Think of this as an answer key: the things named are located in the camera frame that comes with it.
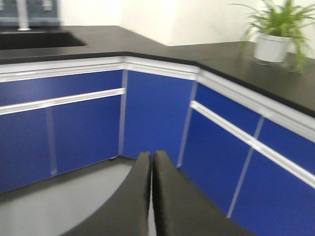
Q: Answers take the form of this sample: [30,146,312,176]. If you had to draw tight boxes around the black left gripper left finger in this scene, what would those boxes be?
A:
[63,152,152,236]

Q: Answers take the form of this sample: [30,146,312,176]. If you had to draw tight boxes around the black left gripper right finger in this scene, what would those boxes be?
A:
[152,150,252,236]

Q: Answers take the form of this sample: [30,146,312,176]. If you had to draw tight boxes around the blue lab cabinet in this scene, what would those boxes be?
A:
[0,57,315,236]

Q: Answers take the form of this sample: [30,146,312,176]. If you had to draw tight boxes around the potted green plant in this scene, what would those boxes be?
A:
[230,0,315,73]

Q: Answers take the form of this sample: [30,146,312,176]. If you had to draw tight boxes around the black sink basin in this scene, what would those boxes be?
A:
[0,31,86,50]

